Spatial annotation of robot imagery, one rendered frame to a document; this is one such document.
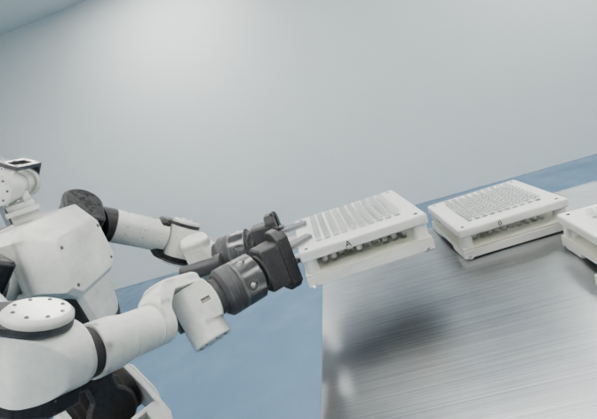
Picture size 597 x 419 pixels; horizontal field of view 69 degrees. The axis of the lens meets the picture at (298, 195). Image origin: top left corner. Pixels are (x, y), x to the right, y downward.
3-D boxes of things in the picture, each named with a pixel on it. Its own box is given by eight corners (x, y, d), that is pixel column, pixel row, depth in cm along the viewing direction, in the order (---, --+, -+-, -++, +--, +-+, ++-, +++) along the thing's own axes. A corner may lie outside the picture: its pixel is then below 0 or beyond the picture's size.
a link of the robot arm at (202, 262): (248, 268, 105) (205, 281, 106) (232, 228, 103) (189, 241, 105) (237, 288, 94) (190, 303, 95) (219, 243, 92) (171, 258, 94)
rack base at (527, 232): (519, 202, 119) (517, 194, 119) (574, 227, 95) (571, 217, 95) (433, 229, 121) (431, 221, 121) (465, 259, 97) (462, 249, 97)
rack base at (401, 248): (400, 216, 104) (397, 207, 104) (435, 248, 80) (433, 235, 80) (303, 248, 104) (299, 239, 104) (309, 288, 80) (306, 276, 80)
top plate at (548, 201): (515, 185, 119) (513, 178, 118) (569, 206, 94) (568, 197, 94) (428, 212, 120) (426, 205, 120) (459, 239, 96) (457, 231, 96)
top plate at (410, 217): (394, 197, 103) (392, 188, 103) (429, 223, 79) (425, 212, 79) (296, 228, 104) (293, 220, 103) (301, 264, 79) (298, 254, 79)
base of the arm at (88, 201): (81, 272, 109) (33, 256, 105) (94, 241, 120) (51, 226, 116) (102, 226, 104) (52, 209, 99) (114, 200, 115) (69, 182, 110)
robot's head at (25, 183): (-11, 222, 82) (-32, 178, 80) (20, 210, 92) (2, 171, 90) (22, 211, 82) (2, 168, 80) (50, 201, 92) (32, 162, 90)
